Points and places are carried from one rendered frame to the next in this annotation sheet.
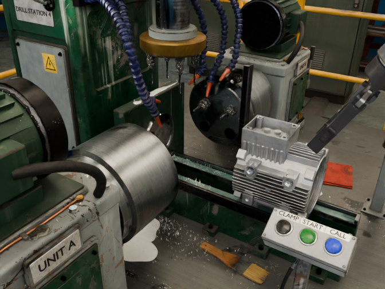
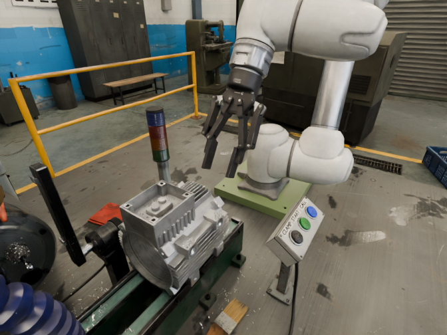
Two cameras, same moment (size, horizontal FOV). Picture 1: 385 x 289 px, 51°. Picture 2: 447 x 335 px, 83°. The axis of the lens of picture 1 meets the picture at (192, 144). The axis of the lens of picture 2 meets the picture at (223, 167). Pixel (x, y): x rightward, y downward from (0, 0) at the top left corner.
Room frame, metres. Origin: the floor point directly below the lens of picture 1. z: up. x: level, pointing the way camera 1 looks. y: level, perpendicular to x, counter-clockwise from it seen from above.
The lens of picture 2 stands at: (0.78, 0.21, 1.47)
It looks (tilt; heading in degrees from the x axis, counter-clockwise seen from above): 31 degrees down; 273
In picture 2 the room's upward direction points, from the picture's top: straight up
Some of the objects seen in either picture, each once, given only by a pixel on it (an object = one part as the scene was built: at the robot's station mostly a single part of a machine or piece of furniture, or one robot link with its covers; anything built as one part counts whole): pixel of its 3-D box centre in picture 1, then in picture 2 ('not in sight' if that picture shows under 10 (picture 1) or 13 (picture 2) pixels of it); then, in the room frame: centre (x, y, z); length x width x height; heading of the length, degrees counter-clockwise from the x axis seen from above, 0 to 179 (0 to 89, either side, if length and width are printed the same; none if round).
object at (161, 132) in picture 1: (160, 135); not in sight; (1.13, 0.10, 1.02); 0.15 x 0.02 x 0.15; 148
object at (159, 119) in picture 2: not in sight; (155, 117); (1.05, -0.59, 1.19); 0.06 x 0.06 x 0.04
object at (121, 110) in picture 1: (144, 141); not in sight; (1.16, 0.16, 0.97); 0.30 x 0.11 x 0.34; 148
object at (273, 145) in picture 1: (270, 139); (159, 213); (0.93, -0.20, 1.11); 0.12 x 0.11 x 0.07; 59
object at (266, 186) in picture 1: (280, 174); (176, 232); (0.91, -0.24, 1.02); 0.20 x 0.19 x 0.19; 59
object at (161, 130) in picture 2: not in sight; (157, 129); (1.05, -0.59, 1.14); 0.06 x 0.06 x 0.04
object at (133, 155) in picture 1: (101, 194); not in sight; (0.78, 0.21, 1.04); 0.37 x 0.25 x 0.25; 148
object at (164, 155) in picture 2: not in sight; (160, 152); (1.05, -0.59, 1.05); 0.06 x 0.06 x 0.04
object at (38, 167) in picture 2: (245, 105); (62, 219); (1.12, -0.16, 1.12); 0.04 x 0.03 x 0.26; 58
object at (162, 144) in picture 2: not in sight; (159, 141); (1.05, -0.59, 1.10); 0.06 x 0.06 x 0.04
